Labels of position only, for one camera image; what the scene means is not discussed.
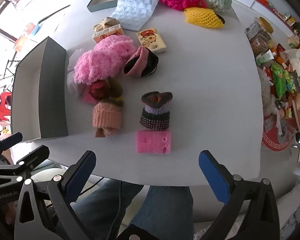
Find pink and black sock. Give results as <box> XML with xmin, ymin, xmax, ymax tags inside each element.
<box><xmin>122</xmin><ymin>46</ymin><xmax>159</xmax><ymax>77</ymax></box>

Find black cable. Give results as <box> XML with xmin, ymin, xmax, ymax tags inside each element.
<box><xmin>85</xmin><ymin>177</ymin><xmax>124</xmax><ymax>233</ymax></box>

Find pile of snack packets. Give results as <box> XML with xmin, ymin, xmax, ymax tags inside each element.
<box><xmin>247</xmin><ymin>12</ymin><xmax>300</xmax><ymax>130</ymax></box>

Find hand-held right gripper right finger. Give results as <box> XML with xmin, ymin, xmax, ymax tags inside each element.
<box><xmin>199</xmin><ymin>151</ymin><xmax>280</xmax><ymax>240</ymax></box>

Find red item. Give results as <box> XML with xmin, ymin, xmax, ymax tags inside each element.
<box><xmin>135</xmin><ymin>130</ymin><xmax>172</xmax><ymax>154</ymax></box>

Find yellow cartoon tissue pack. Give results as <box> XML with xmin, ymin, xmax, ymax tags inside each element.
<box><xmin>136</xmin><ymin>27</ymin><xmax>167</xmax><ymax>54</ymax></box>
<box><xmin>92</xmin><ymin>25</ymin><xmax>124</xmax><ymax>44</ymax></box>

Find red patterned mat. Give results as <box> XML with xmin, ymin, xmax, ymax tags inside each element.
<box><xmin>261</xmin><ymin>115</ymin><xmax>300</xmax><ymax>152</ymax></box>

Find yellow foam fruit net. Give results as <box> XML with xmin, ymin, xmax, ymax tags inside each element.
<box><xmin>184</xmin><ymin>7</ymin><xmax>226</xmax><ymax>29</ymax></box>

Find yellow round sponge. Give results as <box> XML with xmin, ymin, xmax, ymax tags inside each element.
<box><xmin>107</xmin><ymin>77</ymin><xmax>124</xmax><ymax>98</ymax></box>

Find purple striped knit sock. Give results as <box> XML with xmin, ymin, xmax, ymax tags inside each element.
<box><xmin>139</xmin><ymin>91</ymin><xmax>173</xmax><ymax>131</ymax></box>

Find pink fluffy cloth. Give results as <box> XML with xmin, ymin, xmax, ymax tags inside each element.
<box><xmin>73</xmin><ymin>35</ymin><xmax>137</xmax><ymax>85</ymax></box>

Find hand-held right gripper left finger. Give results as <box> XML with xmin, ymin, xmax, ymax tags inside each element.
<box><xmin>15</xmin><ymin>150</ymin><xmax>97</xmax><ymax>240</ymax></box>

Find plastic jar with yellow lid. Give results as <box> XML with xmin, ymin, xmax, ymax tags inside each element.
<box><xmin>245</xmin><ymin>17</ymin><xmax>274</xmax><ymax>41</ymax></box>

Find person's jeans legs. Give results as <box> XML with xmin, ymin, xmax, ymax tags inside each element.
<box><xmin>70</xmin><ymin>179</ymin><xmax>194</xmax><ymax>240</ymax></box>

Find red plastic stool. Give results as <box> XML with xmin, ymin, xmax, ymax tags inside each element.
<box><xmin>0</xmin><ymin>92</ymin><xmax>13</xmax><ymax>122</ymax></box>

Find peach knit sock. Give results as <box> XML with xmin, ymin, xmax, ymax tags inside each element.
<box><xmin>92</xmin><ymin>98</ymin><xmax>124</xmax><ymax>138</ymax></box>

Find red artificial rose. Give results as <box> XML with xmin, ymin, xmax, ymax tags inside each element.
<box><xmin>89</xmin><ymin>80</ymin><xmax>111</xmax><ymax>101</ymax></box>

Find light blue waffle towel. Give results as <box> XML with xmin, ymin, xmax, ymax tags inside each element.
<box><xmin>112</xmin><ymin>0</ymin><xmax>160</xmax><ymax>30</ymax></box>

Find large grey cardboard box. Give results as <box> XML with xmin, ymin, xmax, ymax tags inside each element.
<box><xmin>11</xmin><ymin>36</ymin><xmax>68</xmax><ymax>143</ymax></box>

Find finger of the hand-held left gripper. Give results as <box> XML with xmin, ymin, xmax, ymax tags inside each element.
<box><xmin>14</xmin><ymin>146</ymin><xmax>50</xmax><ymax>172</ymax></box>
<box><xmin>0</xmin><ymin>132</ymin><xmax>23</xmax><ymax>165</ymax></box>

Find cream sofa cushion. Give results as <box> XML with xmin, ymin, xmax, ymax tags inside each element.
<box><xmin>30</xmin><ymin>159</ymin><xmax>108</xmax><ymax>189</ymax></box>

